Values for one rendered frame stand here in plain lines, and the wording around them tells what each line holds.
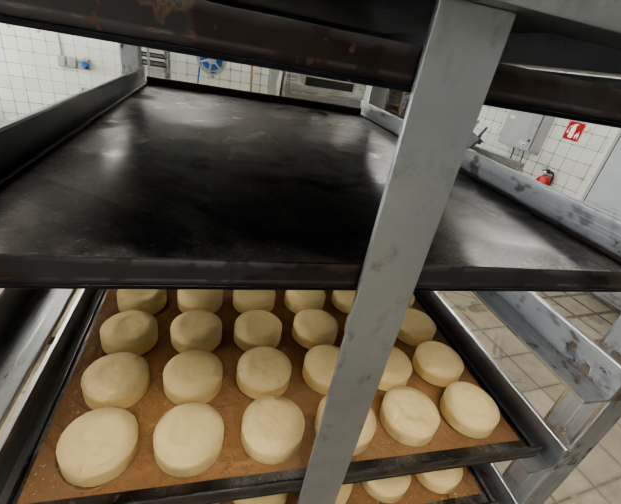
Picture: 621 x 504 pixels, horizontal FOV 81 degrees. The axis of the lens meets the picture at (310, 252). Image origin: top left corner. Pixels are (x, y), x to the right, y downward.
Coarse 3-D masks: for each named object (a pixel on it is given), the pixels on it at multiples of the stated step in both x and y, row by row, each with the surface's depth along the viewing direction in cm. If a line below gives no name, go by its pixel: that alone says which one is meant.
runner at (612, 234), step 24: (384, 120) 64; (480, 168) 41; (504, 168) 37; (504, 192) 37; (528, 192) 34; (552, 192) 32; (552, 216) 32; (576, 216) 30; (600, 216) 28; (600, 240) 28
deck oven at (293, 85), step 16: (272, 80) 520; (288, 80) 462; (304, 80) 466; (320, 80) 474; (336, 80) 479; (288, 96) 473; (304, 96) 479; (320, 96) 478; (336, 96) 493; (352, 96) 498; (384, 96) 515
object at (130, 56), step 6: (120, 48) 59; (126, 48) 60; (132, 48) 60; (138, 48) 60; (120, 54) 60; (126, 54) 60; (132, 54) 60; (138, 54) 60; (120, 60) 60; (126, 60) 60; (132, 60) 60; (138, 60) 61; (120, 66) 61; (126, 66) 61; (132, 66) 61; (138, 66) 61
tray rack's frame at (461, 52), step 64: (256, 0) 52; (320, 0) 40; (384, 0) 32; (448, 0) 12; (512, 0) 11; (576, 0) 12; (448, 64) 13; (512, 64) 38; (576, 64) 31; (448, 128) 14; (384, 192) 15; (448, 192) 15; (384, 256) 16; (384, 320) 18; (320, 448) 23; (576, 448) 30
